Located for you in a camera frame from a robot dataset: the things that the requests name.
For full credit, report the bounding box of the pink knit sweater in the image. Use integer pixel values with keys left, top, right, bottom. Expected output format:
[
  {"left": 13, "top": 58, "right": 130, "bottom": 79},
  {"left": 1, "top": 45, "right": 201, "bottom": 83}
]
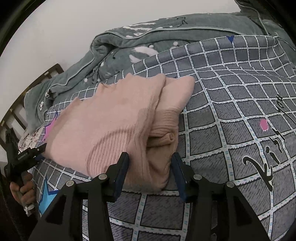
[{"left": 44, "top": 74, "right": 195, "bottom": 191}]

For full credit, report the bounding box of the person's left hand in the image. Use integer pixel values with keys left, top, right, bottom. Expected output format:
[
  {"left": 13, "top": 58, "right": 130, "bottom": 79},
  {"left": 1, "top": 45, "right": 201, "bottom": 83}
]
[{"left": 10, "top": 172, "right": 36, "bottom": 205}]

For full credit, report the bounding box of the floral red white pillow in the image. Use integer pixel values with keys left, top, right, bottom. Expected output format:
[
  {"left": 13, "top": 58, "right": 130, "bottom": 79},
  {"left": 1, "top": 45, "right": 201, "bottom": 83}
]
[{"left": 18, "top": 126, "right": 45, "bottom": 153}]

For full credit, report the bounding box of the dark wooden footboard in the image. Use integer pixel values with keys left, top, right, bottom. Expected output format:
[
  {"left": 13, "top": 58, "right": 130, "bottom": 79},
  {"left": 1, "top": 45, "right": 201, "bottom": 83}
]
[{"left": 0, "top": 63, "right": 65, "bottom": 149}]

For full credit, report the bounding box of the grey-green quilted blanket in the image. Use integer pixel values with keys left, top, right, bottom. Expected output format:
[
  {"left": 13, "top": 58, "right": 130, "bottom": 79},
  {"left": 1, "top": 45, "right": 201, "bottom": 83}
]
[{"left": 24, "top": 1, "right": 295, "bottom": 133}]

